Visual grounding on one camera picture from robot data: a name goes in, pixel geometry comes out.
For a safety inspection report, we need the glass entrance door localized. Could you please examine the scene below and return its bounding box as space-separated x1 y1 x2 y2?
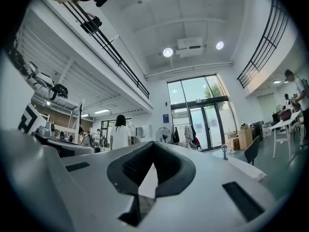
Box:
187 102 229 152

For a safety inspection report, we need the white side table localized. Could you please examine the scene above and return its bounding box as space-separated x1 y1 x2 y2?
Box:
269 110 304 160

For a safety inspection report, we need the black standing fan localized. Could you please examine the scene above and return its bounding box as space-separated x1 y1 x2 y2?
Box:
155 126 172 144

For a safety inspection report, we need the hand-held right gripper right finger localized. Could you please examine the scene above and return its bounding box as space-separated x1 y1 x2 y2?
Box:
141 141 278 232

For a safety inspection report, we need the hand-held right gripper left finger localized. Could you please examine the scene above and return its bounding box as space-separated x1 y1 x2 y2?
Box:
61 141 155 232

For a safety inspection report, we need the clothes rack with clothes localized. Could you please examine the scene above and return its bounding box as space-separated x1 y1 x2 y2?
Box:
171 123 201 151

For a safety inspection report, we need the cardboard box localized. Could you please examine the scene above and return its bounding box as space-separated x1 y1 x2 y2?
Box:
238 126 253 151

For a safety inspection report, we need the white ceiling air conditioner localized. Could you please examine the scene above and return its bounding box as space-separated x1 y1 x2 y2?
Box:
175 37 204 58

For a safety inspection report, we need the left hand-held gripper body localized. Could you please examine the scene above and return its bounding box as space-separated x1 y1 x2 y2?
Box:
18 101 95 158

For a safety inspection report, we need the dark blue chair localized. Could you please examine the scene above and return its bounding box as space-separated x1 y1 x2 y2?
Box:
244 135 261 166

